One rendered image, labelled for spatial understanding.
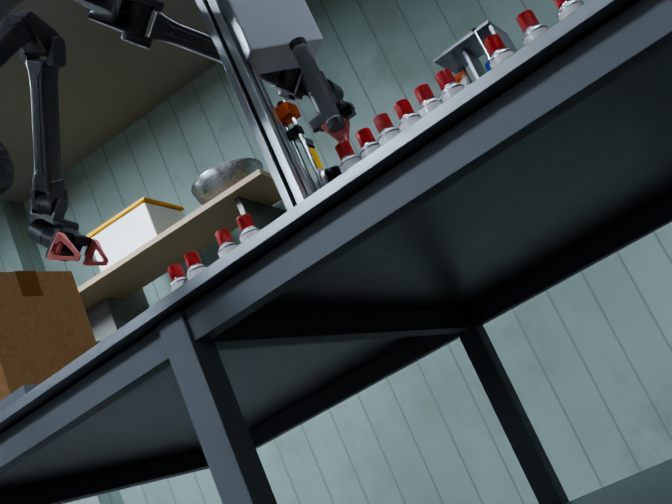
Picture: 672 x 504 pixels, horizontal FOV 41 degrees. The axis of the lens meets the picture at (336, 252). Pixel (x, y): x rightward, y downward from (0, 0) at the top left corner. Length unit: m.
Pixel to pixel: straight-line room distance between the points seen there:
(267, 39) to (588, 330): 3.12
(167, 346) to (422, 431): 3.45
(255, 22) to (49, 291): 0.72
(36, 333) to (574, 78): 1.20
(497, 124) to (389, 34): 4.04
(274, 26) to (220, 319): 0.67
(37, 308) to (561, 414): 3.23
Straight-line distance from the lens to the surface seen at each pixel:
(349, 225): 1.36
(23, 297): 1.96
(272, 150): 1.79
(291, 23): 1.91
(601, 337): 4.65
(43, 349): 1.92
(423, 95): 1.79
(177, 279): 2.11
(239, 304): 1.47
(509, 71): 1.23
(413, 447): 4.94
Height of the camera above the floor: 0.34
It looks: 17 degrees up
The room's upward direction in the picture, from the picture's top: 24 degrees counter-clockwise
